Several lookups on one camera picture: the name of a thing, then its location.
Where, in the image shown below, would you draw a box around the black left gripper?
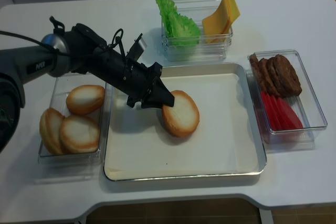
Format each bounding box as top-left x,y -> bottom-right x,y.
89,51 -> 174,109

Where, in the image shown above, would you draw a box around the toasted bun half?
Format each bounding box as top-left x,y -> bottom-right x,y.
59,115 -> 100,153
39,108 -> 65,155
66,85 -> 105,115
162,90 -> 200,137

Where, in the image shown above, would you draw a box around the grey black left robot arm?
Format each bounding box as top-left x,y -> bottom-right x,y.
1,20 -> 174,148

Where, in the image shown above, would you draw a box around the green lettuce leaf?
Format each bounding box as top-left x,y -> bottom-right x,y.
155,0 -> 201,46

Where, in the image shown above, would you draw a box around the clear plastic lettuce cheese container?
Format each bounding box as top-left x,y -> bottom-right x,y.
161,0 -> 233,61

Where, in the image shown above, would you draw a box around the yellow cheese slices stack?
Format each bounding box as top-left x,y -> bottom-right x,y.
202,0 -> 240,44

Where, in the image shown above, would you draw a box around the white parchment paper sheet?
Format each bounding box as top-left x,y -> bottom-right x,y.
107,73 -> 260,177

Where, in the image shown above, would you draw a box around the white metal baking tray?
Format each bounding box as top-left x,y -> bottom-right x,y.
103,62 -> 268,182

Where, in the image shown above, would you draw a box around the toasted bun half front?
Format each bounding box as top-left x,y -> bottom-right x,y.
59,115 -> 100,153

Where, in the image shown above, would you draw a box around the clear plastic bun container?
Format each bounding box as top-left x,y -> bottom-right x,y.
38,73 -> 113,165

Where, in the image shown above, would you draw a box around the brown burger patty back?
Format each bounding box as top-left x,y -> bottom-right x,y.
249,54 -> 260,79

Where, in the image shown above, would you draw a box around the brown burger patty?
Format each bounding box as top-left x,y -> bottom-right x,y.
249,54 -> 260,79
266,57 -> 284,97
259,58 -> 274,95
274,54 -> 302,98

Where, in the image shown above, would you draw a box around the red tomato slices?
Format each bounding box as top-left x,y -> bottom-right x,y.
261,91 -> 303,131

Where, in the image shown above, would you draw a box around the brown burger patty front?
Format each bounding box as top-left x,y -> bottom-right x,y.
274,54 -> 302,98

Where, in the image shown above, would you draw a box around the clear plastic patty tomato container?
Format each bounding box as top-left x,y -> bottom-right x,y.
247,50 -> 328,146

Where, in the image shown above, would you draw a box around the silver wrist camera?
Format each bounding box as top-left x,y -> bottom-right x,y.
127,34 -> 147,61

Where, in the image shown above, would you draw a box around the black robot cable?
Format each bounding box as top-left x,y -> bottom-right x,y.
0,16 -> 125,59

